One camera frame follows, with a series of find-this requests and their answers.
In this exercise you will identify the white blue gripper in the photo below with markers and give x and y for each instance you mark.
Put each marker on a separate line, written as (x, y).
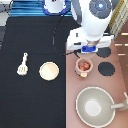
(78, 40)

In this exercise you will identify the small pink pot with food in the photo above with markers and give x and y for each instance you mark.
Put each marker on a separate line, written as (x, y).
(83, 67)

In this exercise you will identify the cream slotted spatula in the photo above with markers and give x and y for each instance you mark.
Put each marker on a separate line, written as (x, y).
(23, 68)

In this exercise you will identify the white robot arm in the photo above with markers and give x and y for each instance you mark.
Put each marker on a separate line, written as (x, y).
(93, 16)

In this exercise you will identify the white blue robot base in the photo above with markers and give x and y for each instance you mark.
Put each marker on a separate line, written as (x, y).
(54, 7)

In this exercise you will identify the cream round plate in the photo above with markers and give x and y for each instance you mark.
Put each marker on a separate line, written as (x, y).
(49, 71)

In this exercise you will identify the black round burner rear right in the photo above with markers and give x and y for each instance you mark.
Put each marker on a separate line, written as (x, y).
(104, 52)

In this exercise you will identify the black round burner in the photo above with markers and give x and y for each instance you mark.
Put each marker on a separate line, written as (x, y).
(106, 69)
(104, 52)

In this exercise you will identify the pink stove top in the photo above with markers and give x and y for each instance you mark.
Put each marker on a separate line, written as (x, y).
(114, 84)

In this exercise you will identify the black round burner front right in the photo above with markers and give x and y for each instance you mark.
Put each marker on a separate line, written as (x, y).
(106, 69)

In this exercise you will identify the large grey frying pan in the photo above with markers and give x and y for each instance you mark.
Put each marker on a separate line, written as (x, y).
(96, 107)

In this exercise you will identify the black table mat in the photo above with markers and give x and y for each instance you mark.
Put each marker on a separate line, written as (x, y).
(29, 101)

